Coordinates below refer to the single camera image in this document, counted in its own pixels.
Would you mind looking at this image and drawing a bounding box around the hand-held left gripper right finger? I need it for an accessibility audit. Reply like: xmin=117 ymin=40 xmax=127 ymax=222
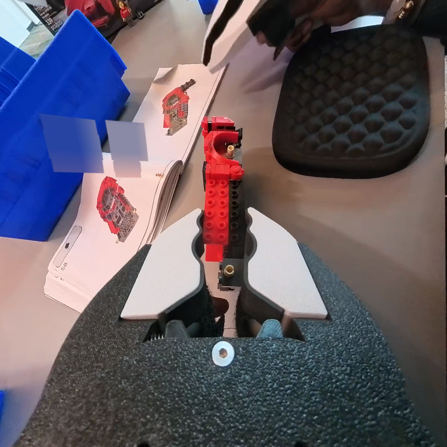
xmin=244 ymin=206 xmax=332 ymax=322

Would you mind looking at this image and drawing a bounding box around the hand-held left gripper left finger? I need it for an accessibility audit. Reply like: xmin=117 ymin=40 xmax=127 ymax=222
xmin=120 ymin=209 xmax=205 ymax=320

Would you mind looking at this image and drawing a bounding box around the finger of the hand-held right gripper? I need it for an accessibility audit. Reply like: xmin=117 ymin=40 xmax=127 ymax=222
xmin=209 ymin=0 xmax=267 ymax=73
xmin=202 ymin=0 xmax=245 ymax=67

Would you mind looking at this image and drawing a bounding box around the red brick toy car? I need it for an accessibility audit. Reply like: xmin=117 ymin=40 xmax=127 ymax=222
xmin=200 ymin=115 xmax=251 ymax=293

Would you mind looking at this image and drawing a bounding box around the person's right hand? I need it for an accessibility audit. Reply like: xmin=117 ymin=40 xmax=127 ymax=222
xmin=284 ymin=0 xmax=386 ymax=51

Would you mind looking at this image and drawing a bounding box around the white instruction booklet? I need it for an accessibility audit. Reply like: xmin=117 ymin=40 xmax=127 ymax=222
xmin=43 ymin=64 xmax=228 ymax=314

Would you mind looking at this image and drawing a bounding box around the black honeycomb wrist rest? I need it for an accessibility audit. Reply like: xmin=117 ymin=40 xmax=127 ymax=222
xmin=272 ymin=26 xmax=431 ymax=179

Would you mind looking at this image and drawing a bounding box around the black toy set box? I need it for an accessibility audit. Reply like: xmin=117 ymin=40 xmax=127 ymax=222
xmin=31 ymin=0 xmax=165 ymax=38

